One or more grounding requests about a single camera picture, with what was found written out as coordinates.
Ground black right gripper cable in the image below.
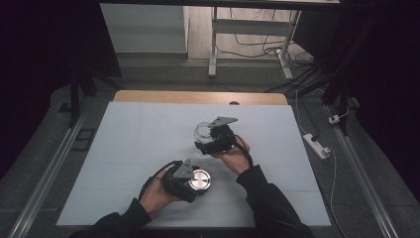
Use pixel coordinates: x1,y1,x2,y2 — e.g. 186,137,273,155
235,134,255,169

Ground round silver metal lid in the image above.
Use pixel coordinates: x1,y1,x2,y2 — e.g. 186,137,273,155
188,169,213,191

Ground white power strip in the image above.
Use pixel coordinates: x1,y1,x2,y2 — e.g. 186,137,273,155
302,132,332,161

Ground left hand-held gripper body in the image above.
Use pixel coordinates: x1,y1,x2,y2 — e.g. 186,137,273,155
160,159,200,204

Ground black rectangular floor frame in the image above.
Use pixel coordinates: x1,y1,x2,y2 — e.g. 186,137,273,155
70,128,97,153

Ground person's left hand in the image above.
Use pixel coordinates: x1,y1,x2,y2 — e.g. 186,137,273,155
140,176,182,215

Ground clear glass jar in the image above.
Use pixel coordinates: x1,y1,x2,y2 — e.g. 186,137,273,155
193,121,217,145

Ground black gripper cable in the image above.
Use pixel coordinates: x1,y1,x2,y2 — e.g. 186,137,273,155
235,134,255,169
138,160,183,200

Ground white power strip cable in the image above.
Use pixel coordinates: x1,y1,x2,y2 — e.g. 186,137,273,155
294,88,349,238

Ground white metal desk frame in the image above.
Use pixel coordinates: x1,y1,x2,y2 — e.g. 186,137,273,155
207,6,302,80

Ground aluminium floor rail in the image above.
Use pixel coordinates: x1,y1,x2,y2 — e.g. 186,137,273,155
7,107,89,238
325,104,401,238

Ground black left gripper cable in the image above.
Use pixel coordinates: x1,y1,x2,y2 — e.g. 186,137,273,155
138,160,183,200

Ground white panel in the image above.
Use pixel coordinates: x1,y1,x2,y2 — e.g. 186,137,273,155
99,3,190,55

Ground dark curtain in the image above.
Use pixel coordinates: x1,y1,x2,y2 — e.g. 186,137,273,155
293,0,420,194
0,0,123,181

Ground person's right hand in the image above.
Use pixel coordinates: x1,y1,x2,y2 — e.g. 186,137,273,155
212,135,253,177

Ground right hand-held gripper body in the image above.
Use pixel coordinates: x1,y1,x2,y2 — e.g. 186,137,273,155
201,116,240,156

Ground black floor cable bundle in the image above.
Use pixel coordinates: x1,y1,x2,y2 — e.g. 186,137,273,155
216,8,320,94

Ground white foam mat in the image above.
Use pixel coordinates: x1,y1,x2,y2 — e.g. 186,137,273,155
56,101,332,229

